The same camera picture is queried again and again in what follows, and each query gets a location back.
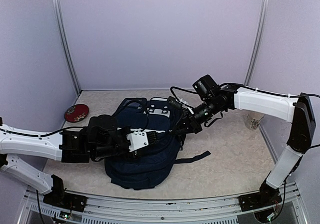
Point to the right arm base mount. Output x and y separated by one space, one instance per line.
266 196

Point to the aluminium front rail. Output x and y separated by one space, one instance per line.
110 210

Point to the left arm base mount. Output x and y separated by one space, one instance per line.
58 197

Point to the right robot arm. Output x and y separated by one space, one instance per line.
296 110

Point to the aluminium corner post left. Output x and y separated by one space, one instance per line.
65 45

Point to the aluminium corner post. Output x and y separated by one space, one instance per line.
65 45
257 41

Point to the red floral bowl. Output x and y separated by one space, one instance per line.
76 113

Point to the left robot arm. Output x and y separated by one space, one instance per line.
101 138

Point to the floral ceramic mug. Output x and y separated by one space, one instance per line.
253 120

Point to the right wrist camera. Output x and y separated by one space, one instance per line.
180 104

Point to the aluminium corner post right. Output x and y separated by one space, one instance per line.
257 41

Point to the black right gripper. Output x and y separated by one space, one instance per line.
194 125

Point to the navy blue student backpack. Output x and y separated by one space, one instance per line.
147 167

